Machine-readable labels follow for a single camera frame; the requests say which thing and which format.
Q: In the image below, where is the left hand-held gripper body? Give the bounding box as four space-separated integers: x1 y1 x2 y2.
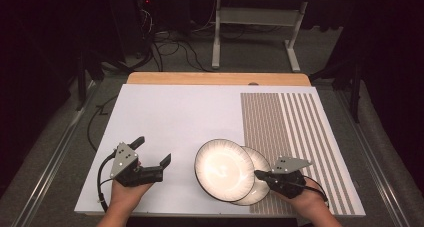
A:
109 142 165 188

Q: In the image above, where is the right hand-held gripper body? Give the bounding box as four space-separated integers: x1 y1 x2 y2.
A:
266 156 313 200

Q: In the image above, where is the white plate with dark rim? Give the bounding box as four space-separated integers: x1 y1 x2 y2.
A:
194 138 256 203
231 146 272 207

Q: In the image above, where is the person's right hand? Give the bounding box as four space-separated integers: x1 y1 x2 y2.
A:
274 180 330 218

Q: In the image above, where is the person's left hand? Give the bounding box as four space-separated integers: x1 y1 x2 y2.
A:
109 180 154 215

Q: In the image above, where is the black stand leg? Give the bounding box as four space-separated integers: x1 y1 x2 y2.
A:
309 53 365 124
75 50 105 112

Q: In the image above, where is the wooden table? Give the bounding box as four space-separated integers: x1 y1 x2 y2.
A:
126 71 312 87

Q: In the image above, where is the black computer tower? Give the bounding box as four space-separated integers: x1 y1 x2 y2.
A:
133 0 192 56

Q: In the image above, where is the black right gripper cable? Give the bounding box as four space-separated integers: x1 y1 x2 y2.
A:
302 175 330 208

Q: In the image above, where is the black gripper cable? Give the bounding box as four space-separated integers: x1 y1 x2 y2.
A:
302 175 330 208
96 152 117 213

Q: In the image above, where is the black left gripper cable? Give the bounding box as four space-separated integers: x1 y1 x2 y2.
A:
96 152 117 213

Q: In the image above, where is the black floor cable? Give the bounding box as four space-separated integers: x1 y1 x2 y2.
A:
86 94 120 153

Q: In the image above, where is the metal floor rail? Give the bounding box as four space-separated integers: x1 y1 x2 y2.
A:
335 89 412 227
12 81 98 227

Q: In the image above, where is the bundle of black floor cables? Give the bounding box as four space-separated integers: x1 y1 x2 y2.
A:
138 28 214 73

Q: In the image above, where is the white metal desk frame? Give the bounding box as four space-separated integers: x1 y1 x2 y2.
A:
211 0 309 73

